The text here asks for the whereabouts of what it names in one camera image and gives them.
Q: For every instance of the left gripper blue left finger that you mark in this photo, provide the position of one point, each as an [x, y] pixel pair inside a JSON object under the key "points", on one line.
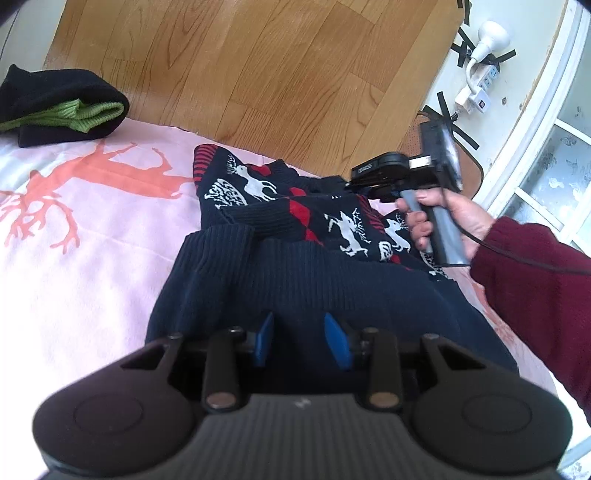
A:
{"points": [[254, 342]]}

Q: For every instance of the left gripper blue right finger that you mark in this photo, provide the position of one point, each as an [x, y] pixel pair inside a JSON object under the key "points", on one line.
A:
{"points": [[346, 344]]}

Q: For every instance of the navy reindeer pattern sweater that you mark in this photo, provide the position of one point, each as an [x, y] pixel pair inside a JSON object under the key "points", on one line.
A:
{"points": [[304, 248]]}

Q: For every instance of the maroon sleeved right forearm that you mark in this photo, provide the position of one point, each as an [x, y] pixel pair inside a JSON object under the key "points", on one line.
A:
{"points": [[550, 312]]}

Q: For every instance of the person's right hand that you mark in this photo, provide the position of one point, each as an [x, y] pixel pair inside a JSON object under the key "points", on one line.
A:
{"points": [[469, 215]]}

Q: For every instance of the brown headboard cushion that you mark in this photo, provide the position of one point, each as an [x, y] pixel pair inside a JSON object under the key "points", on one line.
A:
{"points": [[459, 168]]}

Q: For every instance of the white power strip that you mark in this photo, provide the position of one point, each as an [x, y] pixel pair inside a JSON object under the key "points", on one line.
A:
{"points": [[474, 96]]}

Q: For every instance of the white plug lamp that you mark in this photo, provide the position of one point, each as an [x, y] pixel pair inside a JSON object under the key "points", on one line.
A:
{"points": [[493, 37]]}

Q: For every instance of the folded black green sweater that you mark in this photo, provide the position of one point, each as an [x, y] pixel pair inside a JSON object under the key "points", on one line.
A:
{"points": [[59, 106]]}

